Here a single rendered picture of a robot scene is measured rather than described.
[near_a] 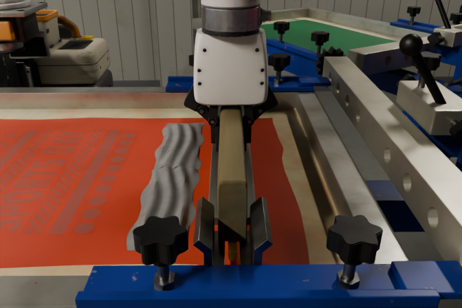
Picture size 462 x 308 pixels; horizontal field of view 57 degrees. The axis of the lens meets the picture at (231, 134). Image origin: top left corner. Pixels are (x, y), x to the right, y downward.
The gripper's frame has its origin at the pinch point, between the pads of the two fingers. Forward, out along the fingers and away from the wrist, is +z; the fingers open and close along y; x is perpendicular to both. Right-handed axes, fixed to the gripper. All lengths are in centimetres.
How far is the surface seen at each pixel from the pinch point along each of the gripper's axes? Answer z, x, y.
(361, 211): 2.6, 15.5, -15.0
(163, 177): 5.5, 2.7, 9.8
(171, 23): 38, -297, 47
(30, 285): 2.5, 26.6, 18.4
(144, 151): 6.0, -6.4, 14.3
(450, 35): -5, -43, -52
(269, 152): 6.0, -5.8, -6.3
